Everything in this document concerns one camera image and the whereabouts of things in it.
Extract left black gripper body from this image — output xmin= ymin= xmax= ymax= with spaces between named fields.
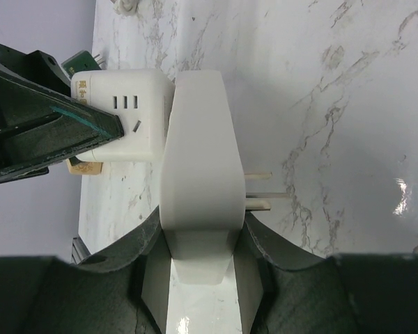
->
xmin=0 ymin=44 xmax=77 ymax=183

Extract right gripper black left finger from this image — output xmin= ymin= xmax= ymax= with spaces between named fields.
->
xmin=0 ymin=209 xmax=166 ymax=333

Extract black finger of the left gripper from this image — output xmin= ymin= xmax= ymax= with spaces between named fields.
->
xmin=0 ymin=51 xmax=125 ymax=140
xmin=0 ymin=137 xmax=111 ymax=184

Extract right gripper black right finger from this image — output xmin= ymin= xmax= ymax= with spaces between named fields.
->
xmin=245 ymin=214 xmax=418 ymax=333

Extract tan wooden cube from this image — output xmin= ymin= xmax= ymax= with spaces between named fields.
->
xmin=65 ymin=160 xmax=103 ymax=175

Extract dark green cube plug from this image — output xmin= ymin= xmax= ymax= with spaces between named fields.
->
xmin=61 ymin=50 xmax=105 ymax=79

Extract white cube with print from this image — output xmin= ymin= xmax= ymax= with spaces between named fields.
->
xmin=71 ymin=69 xmax=175 ymax=162

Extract aluminium frame rail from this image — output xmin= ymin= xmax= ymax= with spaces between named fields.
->
xmin=71 ymin=237 xmax=90 ymax=264

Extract power strip cord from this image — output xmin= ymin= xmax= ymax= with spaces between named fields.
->
xmin=109 ymin=0 xmax=140 ymax=15

